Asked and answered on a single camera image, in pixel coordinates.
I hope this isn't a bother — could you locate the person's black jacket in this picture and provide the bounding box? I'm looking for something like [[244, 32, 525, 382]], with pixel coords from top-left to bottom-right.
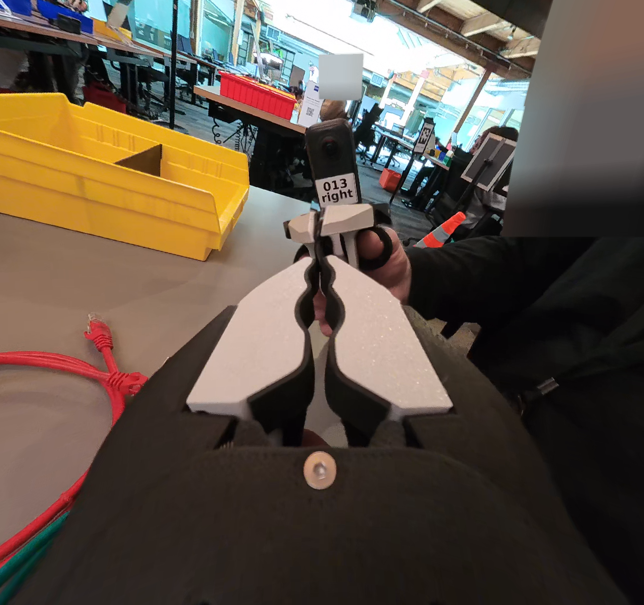
[[443, 237, 644, 605]]

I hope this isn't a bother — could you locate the red ethernet cable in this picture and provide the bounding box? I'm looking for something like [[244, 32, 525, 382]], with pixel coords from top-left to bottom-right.
[[0, 313, 149, 561]]

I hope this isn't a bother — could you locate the yellow plastic bin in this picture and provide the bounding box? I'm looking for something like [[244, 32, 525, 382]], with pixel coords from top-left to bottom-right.
[[0, 93, 251, 262]]

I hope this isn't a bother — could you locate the black office chair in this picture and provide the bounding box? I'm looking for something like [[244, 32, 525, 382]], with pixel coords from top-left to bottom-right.
[[352, 104, 386, 165]]

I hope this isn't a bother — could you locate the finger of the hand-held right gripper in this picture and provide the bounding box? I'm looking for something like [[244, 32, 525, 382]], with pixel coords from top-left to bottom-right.
[[286, 211, 324, 259], [321, 205, 376, 237]]

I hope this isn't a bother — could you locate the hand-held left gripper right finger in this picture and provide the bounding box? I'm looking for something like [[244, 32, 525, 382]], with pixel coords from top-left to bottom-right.
[[322, 255, 453, 447]]

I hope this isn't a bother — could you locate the black metal pole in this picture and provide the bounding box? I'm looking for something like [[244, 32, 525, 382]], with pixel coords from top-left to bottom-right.
[[168, 0, 181, 130]]

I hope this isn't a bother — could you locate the person's right hand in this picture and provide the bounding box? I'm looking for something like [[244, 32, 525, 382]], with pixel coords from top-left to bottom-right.
[[313, 230, 413, 336]]

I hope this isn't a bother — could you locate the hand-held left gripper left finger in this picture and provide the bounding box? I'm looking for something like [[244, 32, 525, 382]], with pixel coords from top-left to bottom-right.
[[186, 257, 320, 447]]

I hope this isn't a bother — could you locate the red plastic bin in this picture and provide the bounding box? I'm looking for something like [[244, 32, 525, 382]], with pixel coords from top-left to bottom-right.
[[219, 71, 297, 120]]

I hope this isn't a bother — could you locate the person's right forearm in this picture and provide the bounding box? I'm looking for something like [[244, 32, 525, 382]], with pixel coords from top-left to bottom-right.
[[405, 237, 644, 344]]

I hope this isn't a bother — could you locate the white code sign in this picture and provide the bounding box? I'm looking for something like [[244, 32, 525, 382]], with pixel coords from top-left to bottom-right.
[[298, 82, 323, 125]]

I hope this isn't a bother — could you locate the cardboard bin divider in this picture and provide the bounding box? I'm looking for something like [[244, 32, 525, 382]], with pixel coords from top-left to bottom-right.
[[115, 144, 163, 178]]

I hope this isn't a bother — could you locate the striped traffic cone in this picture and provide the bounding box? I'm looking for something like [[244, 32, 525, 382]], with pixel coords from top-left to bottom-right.
[[413, 211, 467, 249]]

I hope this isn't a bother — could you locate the green ethernet cable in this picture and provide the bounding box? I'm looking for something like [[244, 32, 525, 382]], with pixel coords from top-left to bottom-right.
[[0, 512, 69, 587]]

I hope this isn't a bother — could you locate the framed marker sign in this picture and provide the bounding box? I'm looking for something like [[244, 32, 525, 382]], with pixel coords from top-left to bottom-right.
[[460, 134, 517, 193]]

